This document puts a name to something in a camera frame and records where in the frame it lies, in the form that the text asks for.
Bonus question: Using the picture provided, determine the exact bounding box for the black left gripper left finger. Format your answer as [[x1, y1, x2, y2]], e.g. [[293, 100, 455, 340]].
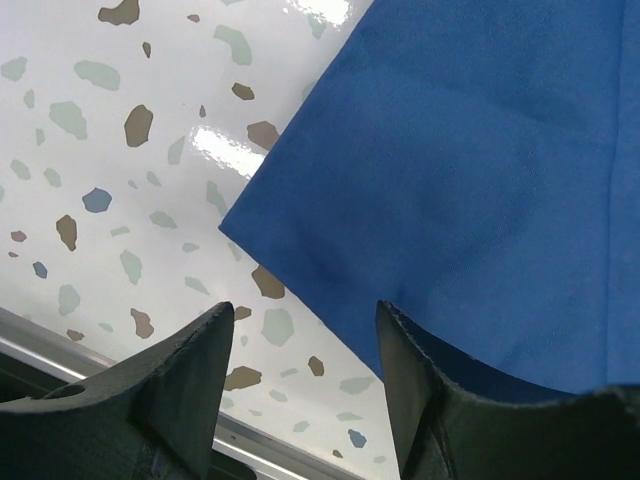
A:
[[1, 302, 234, 479]]

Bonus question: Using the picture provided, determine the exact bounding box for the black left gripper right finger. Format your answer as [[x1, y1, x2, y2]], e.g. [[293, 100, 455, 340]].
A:
[[376, 302, 639, 479]]

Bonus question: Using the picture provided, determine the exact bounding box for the aluminium front rail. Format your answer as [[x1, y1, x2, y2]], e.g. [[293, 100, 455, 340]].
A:
[[1, 303, 377, 479]]

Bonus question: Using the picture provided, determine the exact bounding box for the blue surgical cloth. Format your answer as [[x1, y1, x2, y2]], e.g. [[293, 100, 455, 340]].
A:
[[221, 1, 639, 393]]

